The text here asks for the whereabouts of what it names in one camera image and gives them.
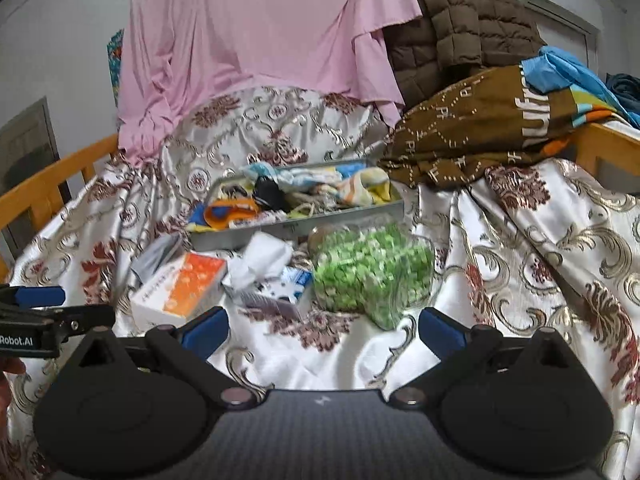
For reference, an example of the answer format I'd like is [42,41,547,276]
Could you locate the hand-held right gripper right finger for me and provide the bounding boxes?
[390,307,584,405]

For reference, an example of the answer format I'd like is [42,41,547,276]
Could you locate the dark blue jeans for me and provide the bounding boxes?
[605,72,640,116]

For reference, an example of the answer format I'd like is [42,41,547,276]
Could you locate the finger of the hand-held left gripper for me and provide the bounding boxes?
[0,284,67,309]
[30,304,117,344]

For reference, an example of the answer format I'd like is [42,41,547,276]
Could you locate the wooden bed rail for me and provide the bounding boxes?
[0,132,121,281]

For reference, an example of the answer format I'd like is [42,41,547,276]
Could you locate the orange and white box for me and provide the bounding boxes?
[130,251,228,333]

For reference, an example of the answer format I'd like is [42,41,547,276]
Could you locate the grey patterned cloth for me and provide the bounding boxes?
[240,290,306,323]

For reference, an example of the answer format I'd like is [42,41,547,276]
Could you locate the metal tin box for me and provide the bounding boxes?
[189,159,407,252]

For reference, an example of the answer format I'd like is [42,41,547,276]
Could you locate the pale blue cloth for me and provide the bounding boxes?
[245,162,346,193]

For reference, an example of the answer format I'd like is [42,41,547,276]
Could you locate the clear bag of green stars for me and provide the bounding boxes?
[307,222,437,331]

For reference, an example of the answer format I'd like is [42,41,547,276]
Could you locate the colourful wall poster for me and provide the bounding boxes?
[106,29,126,111]

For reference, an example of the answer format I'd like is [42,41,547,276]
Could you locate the pink cloth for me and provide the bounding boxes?
[116,0,425,166]

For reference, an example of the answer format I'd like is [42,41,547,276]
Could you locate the brown printed cloth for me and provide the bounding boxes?
[377,62,621,188]

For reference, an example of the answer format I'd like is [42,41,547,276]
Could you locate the floral satin bedspread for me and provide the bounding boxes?
[0,85,640,480]

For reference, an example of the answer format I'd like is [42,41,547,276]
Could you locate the light blue cloth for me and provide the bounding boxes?
[520,45,640,128]

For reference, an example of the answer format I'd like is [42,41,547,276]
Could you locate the person's left hand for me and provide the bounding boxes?
[0,357,27,428]

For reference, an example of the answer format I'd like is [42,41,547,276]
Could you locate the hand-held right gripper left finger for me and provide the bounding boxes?
[70,306,254,408]

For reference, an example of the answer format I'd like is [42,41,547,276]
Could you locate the wooden bed frame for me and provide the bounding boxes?
[565,120,640,183]

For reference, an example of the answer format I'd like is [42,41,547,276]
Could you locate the brown puffer jacket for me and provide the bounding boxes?
[382,0,548,106]

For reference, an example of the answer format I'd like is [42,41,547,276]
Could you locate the grey plastic packet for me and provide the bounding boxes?
[131,232,186,281]

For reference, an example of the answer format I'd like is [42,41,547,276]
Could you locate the blue white tissue pack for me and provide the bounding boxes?
[260,266,316,311]
[222,232,296,293]

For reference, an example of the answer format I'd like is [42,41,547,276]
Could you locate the grey door frame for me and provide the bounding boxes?
[522,0,601,68]

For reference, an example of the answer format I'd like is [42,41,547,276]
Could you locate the brown drawstring pouch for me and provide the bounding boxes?
[285,195,351,221]

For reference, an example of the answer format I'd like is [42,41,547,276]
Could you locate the black cloth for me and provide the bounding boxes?
[252,176,291,213]

